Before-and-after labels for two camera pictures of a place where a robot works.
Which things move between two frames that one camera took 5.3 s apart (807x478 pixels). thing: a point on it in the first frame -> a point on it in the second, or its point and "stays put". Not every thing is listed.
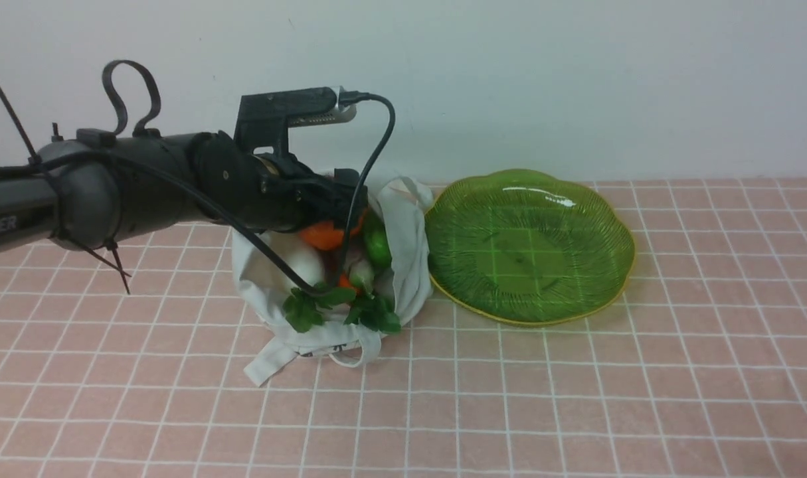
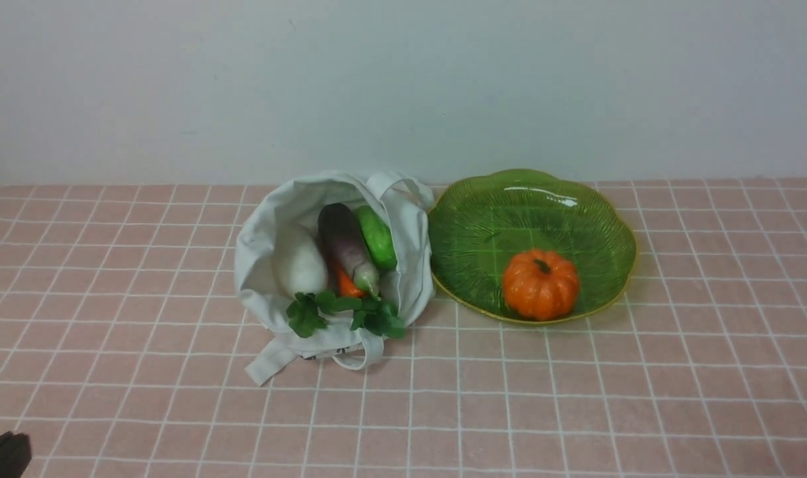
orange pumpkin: x=326 y=237 -> x=540 y=285
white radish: x=309 y=262 stays put
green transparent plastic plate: x=526 y=248 stays put
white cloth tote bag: x=260 y=285 stays put
